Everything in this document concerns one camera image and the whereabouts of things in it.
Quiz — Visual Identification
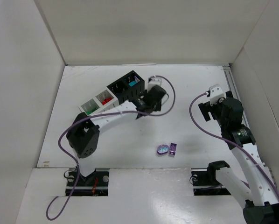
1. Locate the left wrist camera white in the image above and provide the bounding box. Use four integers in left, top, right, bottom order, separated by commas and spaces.
148, 76, 162, 86

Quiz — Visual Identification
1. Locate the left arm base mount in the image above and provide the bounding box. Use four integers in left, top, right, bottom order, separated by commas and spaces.
63, 169, 110, 196

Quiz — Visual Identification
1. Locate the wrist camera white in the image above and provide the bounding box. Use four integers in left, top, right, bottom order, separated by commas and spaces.
206, 84, 226, 106
148, 76, 162, 86

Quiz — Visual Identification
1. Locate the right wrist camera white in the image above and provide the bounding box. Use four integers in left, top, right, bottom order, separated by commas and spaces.
206, 84, 226, 106

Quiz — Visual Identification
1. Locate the red long lego brick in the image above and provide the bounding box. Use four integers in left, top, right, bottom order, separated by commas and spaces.
101, 98, 112, 105

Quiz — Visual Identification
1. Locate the teal rounded lego brick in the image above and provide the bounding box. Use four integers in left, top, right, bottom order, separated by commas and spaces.
129, 81, 137, 87

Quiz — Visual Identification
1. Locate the lilac oval paw lego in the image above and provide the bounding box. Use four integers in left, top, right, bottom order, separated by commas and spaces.
156, 144, 169, 155

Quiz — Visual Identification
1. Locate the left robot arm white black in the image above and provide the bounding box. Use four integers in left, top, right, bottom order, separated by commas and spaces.
66, 85, 167, 181

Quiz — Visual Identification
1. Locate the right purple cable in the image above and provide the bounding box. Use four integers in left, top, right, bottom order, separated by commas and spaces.
189, 92, 279, 224

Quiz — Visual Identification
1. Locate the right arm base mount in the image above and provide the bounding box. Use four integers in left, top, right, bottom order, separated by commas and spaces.
189, 161, 231, 196

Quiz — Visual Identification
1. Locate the white slotted double container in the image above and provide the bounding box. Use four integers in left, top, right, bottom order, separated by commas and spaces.
78, 88, 119, 115

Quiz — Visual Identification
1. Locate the purple lego brick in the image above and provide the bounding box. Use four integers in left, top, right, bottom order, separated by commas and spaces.
168, 143, 177, 156

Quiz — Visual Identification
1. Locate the black slotted double container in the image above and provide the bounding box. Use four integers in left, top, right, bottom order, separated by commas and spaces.
107, 70, 145, 104

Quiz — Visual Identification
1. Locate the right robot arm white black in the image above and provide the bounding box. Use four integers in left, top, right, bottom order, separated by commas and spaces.
198, 85, 279, 224

